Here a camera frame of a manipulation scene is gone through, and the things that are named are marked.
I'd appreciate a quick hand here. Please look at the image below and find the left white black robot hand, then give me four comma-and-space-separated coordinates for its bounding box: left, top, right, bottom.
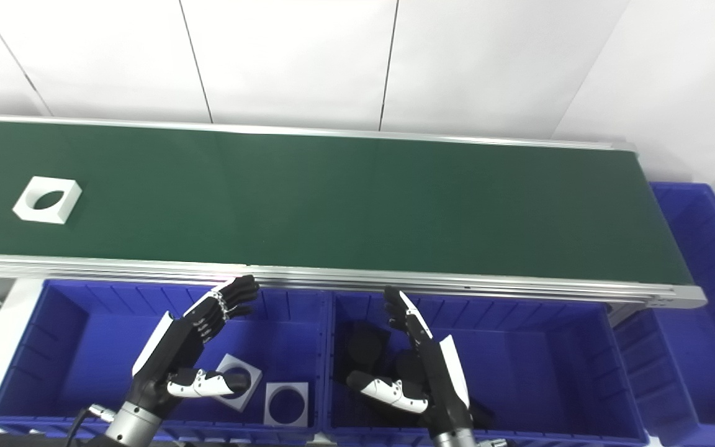
125, 274, 261, 418

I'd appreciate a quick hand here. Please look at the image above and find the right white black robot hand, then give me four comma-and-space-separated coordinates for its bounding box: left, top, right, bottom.
346, 286, 476, 435

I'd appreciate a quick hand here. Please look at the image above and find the white square part round hole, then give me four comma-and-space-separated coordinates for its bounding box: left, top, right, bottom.
263, 382, 310, 428
212, 354, 263, 412
12, 176, 83, 225

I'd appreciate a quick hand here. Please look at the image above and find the black part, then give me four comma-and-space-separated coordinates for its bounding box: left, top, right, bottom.
340, 320, 392, 376

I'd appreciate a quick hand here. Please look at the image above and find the blue plastic bin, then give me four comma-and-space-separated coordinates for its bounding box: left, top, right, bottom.
612, 182, 715, 447
0, 279, 332, 443
322, 291, 650, 446

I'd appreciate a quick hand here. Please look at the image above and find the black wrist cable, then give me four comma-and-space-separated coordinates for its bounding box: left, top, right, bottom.
65, 404, 116, 447

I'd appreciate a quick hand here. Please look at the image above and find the green conveyor belt aluminium frame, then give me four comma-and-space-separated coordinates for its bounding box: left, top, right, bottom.
0, 114, 708, 310

